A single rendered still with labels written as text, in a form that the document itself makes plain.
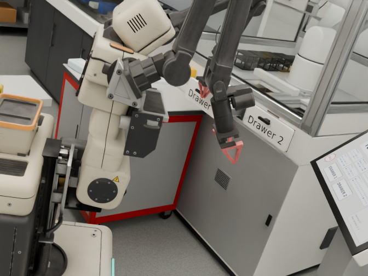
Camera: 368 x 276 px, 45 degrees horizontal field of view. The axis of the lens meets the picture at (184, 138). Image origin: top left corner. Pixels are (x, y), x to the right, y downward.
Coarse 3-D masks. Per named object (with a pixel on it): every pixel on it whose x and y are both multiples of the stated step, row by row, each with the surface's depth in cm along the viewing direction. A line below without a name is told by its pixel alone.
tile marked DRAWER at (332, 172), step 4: (332, 164) 150; (336, 164) 149; (324, 168) 152; (328, 168) 150; (332, 168) 149; (336, 168) 147; (328, 172) 148; (332, 172) 147; (336, 172) 146; (340, 172) 144; (328, 176) 147; (332, 176) 145; (336, 176) 144; (340, 176) 143; (332, 180) 144
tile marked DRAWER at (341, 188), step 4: (340, 180) 141; (344, 180) 140; (336, 184) 141; (340, 184) 140; (344, 184) 138; (332, 188) 140; (336, 188) 139; (340, 188) 138; (344, 188) 136; (348, 188) 135; (336, 192) 137; (340, 192) 136; (344, 192) 135; (348, 192) 134; (352, 192) 133; (336, 196) 136; (340, 196) 135; (344, 196) 134; (348, 196) 133; (340, 200) 133
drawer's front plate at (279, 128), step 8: (248, 112) 216; (256, 112) 212; (264, 112) 208; (256, 120) 212; (272, 120) 204; (256, 128) 213; (272, 128) 205; (280, 128) 201; (288, 128) 197; (264, 136) 209; (288, 136) 198; (288, 144) 199
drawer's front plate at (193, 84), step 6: (192, 78) 227; (192, 84) 227; (186, 90) 231; (192, 90) 227; (186, 96) 232; (192, 96) 228; (198, 96) 224; (210, 96) 216; (198, 102) 224; (204, 102) 220; (210, 102) 216; (204, 108) 220; (210, 108) 217; (210, 114) 217
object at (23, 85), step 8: (0, 80) 206; (8, 80) 209; (16, 80) 211; (24, 80) 213; (32, 80) 216; (8, 88) 201; (16, 88) 203; (24, 88) 205; (32, 88) 208; (40, 88) 210; (32, 96) 200; (40, 96) 202; (48, 96) 204; (48, 104) 203
